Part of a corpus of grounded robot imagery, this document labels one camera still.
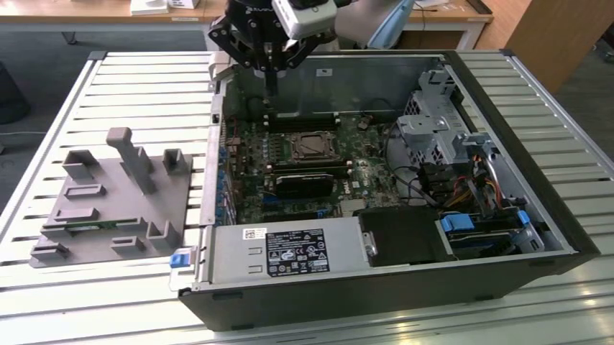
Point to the silver CPU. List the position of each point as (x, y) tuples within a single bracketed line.
[(313, 145)]

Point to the black expansion slot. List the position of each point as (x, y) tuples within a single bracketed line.
[(287, 216)]

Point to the CPU socket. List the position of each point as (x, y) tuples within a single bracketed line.
[(294, 160)]

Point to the black PC case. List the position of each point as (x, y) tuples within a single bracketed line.
[(335, 305)]

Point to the silver chipset heatsink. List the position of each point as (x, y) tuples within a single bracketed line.
[(354, 207)]

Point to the silver drive cage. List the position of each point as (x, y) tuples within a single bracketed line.
[(432, 124)]

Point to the hard disk in blue carrier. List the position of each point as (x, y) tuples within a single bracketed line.
[(456, 223)]

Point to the black plastic shroud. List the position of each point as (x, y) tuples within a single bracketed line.
[(408, 233)]

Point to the blue plastic clip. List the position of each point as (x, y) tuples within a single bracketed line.
[(522, 219)]

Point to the wooden cabinet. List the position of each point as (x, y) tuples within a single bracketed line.
[(552, 36)]

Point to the white box with dark print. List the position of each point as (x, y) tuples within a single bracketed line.
[(185, 3)]

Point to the silver metal latch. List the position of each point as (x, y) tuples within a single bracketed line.
[(369, 244)]

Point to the silver power supply unit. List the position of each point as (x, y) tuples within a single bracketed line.
[(230, 251)]

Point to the green motherboard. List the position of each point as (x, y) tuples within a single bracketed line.
[(372, 169)]

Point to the black graphics card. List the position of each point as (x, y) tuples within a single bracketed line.
[(302, 185)]

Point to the blue case latch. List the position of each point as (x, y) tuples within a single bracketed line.
[(179, 259)]

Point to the wooden desk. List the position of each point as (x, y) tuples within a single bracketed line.
[(97, 16)]

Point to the white cardboard box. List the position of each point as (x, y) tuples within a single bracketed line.
[(149, 7)]

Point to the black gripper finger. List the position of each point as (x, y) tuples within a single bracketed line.
[(314, 50), (219, 35)]

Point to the green RAM stick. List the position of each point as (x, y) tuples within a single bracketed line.
[(103, 225)]

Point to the grey parts rack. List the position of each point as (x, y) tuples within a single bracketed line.
[(121, 201)]

